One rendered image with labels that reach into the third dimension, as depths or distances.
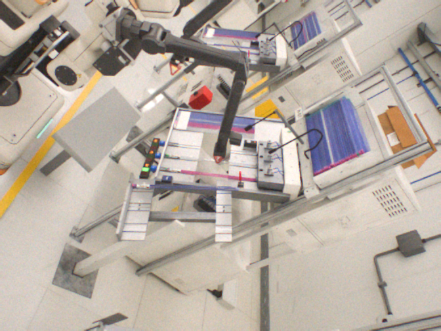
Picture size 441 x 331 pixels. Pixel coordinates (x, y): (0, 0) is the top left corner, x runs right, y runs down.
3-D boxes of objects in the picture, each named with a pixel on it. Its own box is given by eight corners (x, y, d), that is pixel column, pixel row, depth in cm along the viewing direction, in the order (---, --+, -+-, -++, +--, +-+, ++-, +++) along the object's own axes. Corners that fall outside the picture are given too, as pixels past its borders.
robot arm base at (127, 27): (125, 8, 140) (115, 19, 131) (146, 14, 141) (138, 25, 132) (124, 30, 146) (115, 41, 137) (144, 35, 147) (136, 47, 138)
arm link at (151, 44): (256, 50, 144) (252, 67, 139) (247, 73, 156) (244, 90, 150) (147, 20, 141) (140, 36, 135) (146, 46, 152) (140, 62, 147)
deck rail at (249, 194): (153, 188, 189) (153, 180, 185) (155, 186, 190) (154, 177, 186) (288, 204, 188) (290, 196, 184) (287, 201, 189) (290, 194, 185)
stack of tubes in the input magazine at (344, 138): (313, 174, 177) (365, 150, 165) (304, 117, 215) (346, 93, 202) (325, 189, 183) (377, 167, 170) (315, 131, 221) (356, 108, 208)
